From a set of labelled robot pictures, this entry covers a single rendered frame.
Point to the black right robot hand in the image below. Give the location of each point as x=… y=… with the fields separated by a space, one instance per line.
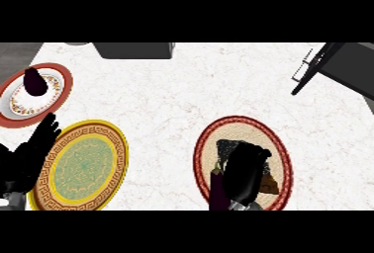
x=246 y=174

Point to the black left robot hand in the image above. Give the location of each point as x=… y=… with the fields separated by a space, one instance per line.
x=29 y=158

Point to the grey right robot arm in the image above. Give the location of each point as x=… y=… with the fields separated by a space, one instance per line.
x=246 y=207

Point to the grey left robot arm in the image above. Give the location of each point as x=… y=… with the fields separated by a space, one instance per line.
x=14 y=201

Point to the brown sweet potato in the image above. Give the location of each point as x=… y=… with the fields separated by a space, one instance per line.
x=271 y=186

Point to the yellow and green round placemat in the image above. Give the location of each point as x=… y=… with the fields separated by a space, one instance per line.
x=83 y=168

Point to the red-rimmed woven oval placemat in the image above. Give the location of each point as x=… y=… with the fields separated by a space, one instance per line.
x=243 y=126

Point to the black tiered shelf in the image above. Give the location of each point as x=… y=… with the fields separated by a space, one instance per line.
x=348 y=62

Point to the dark purple eggplant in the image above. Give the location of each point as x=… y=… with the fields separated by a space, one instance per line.
x=35 y=84
x=218 y=191

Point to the dark speckled grey object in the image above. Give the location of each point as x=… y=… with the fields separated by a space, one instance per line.
x=228 y=149

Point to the white floral-rimmed plate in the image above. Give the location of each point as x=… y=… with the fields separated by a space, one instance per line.
x=29 y=104

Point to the red round plate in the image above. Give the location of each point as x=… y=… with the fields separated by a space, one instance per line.
x=66 y=80

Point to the grey round object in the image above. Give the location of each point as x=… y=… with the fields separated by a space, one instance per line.
x=78 y=43

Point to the dark grey box appliance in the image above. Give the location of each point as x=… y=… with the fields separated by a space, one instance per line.
x=134 y=50

